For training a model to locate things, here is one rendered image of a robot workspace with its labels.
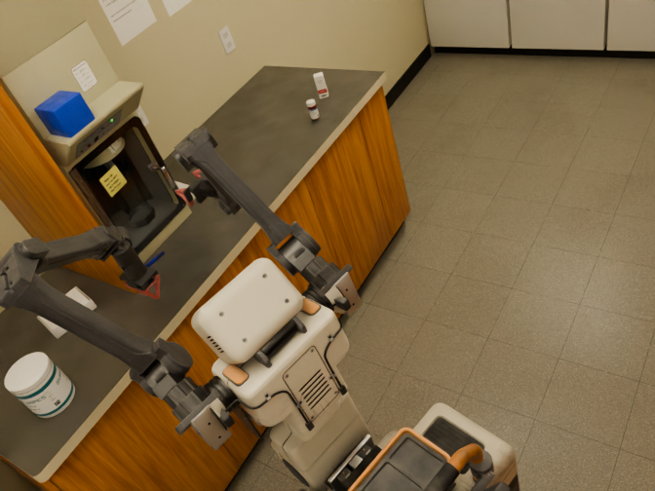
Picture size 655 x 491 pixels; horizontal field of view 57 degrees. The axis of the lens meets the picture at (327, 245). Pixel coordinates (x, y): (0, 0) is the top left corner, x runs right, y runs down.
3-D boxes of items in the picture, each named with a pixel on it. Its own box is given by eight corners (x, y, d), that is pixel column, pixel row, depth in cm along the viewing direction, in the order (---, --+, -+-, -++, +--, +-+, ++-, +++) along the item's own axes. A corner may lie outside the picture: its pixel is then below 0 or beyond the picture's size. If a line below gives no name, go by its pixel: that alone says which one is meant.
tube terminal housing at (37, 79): (92, 257, 227) (-46, 74, 176) (148, 202, 244) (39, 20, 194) (134, 272, 214) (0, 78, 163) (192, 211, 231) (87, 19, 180)
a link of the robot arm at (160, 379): (166, 405, 132) (181, 389, 131) (134, 371, 133) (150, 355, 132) (183, 394, 141) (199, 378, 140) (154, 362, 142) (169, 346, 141)
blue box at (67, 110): (51, 134, 177) (32, 108, 171) (75, 115, 182) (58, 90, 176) (71, 138, 172) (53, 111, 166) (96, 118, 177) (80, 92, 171)
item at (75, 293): (43, 323, 207) (36, 317, 204) (81, 293, 213) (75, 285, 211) (57, 339, 199) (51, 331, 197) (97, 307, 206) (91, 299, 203)
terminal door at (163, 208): (131, 260, 211) (68, 169, 185) (186, 204, 227) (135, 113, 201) (132, 261, 210) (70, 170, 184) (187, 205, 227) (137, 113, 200)
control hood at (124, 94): (61, 167, 183) (43, 139, 176) (134, 106, 200) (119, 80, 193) (85, 171, 177) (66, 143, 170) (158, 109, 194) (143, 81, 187)
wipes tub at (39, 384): (26, 409, 180) (-6, 381, 170) (58, 374, 187) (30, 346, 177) (52, 425, 173) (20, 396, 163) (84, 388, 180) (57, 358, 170)
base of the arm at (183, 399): (179, 434, 127) (222, 392, 131) (153, 405, 128) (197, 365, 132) (180, 435, 135) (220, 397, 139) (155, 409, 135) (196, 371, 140)
